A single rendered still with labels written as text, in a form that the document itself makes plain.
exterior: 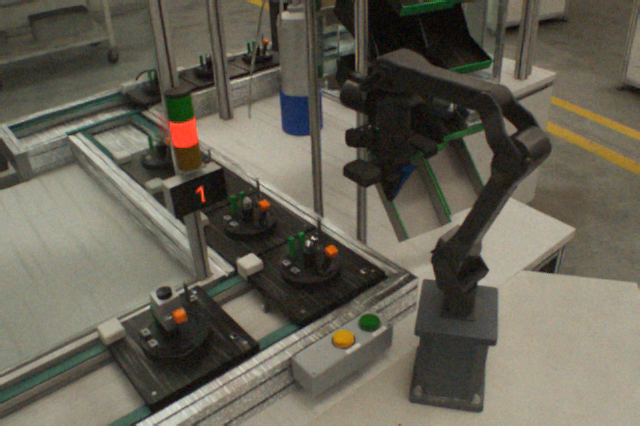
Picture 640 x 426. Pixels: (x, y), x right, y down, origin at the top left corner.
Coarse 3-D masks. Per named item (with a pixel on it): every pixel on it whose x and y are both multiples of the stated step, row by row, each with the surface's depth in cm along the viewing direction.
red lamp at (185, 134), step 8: (192, 120) 109; (176, 128) 108; (184, 128) 108; (192, 128) 109; (176, 136) 109; (184, 136) 109; (192, 136) 110; (176, 144) 110; (184, 144) 110; (192, 144) 111
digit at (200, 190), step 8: (192, 184) 114; (200, 184) 115; (208, 184) 117; (192, 192) 115; (200, 192) 116; (208, 192) 118; (192, 200) 116; (200, 200) 117; (208, 200) 118; (192, 208) 117
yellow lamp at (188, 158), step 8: (176, 152) 111; (184, 152) 111; (192, 152) 111; (200, 152) 114; (176, 160) 113; (184, 160) 112; (192, 160) 112; (200, 160) 114; (184, 168) 113; (192, 168) 113
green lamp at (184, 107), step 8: (184, 96) 106; (168, 104) 106; (176, 104) 105; (184, 104) 106; (192, 104) 108; (168, 112) 107; (176, 112) 106; (184, 112) 107; (192, 112) 108; (176, 120) 107; (184, 120) 107
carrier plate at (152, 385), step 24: (192, 288) 128; (144, 312) 122; (216, 312) 121; (216, 336) 116; (240, 336) 115; (120, 360) 111; (144, 360) 110; (192, 360) 110; (216, 360) 110; (240, 360) 112; (144, 384) 105; (168, 384) 105; (192, 384) 106
